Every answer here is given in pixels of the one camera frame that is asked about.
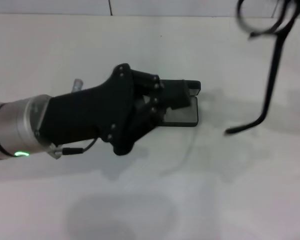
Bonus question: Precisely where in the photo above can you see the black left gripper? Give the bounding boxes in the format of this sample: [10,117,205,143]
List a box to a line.
[38,62,166,157]

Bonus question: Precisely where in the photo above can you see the black thin-framed glasses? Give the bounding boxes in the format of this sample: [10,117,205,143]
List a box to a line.
[224,0,300,136]

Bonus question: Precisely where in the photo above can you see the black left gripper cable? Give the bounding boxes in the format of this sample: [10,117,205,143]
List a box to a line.
[61,138,99,156]

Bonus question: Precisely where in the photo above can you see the black glasses case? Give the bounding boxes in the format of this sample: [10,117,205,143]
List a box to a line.
[160,79,202,127]

